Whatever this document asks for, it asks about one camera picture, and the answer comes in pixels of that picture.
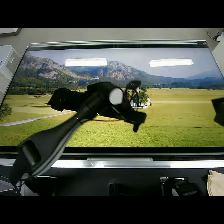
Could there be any beige garment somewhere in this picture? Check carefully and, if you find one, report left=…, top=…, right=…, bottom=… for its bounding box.
left=206, top=169, right=224, bottom=197

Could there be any silver frame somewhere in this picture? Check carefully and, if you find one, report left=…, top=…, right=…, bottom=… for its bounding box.
left=0, top=155, right=224, bottom=170

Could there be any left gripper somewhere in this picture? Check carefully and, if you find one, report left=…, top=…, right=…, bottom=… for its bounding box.
left=121, top=105, right=148, bottom=126

